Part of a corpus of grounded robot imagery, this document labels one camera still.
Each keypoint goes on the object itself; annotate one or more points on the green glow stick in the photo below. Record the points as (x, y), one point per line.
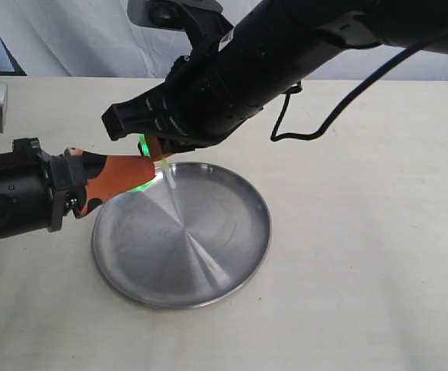
(167, 175)

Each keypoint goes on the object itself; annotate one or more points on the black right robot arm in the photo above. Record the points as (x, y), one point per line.
(295, 38)

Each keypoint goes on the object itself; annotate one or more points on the round silver metal plate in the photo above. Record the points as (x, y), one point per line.
(185, 247)

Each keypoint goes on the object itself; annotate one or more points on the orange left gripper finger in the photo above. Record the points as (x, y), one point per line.
(121, 173)
(81, 165)

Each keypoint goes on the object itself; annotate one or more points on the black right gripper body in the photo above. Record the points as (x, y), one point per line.
(208, 101)

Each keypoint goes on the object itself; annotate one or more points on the white backdrop cloth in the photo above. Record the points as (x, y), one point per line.
(97, 39)

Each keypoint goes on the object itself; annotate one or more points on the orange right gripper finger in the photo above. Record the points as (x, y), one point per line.
(158, 148)
(144, 114)

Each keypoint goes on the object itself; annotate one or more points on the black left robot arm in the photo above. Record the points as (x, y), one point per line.
(9, 224)

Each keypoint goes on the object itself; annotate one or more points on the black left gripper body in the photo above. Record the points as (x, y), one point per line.
(45, 184)

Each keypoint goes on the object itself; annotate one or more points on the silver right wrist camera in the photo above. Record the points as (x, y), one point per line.
(166, 14)

